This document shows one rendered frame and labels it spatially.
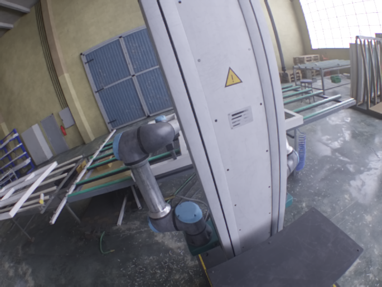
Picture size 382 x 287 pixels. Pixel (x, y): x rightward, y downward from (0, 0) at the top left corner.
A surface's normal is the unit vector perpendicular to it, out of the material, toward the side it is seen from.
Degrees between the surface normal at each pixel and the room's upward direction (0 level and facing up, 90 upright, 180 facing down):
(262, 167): 90
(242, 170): 90
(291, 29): 90
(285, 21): 90
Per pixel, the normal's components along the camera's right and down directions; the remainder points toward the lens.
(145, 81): 0.13, 0.38
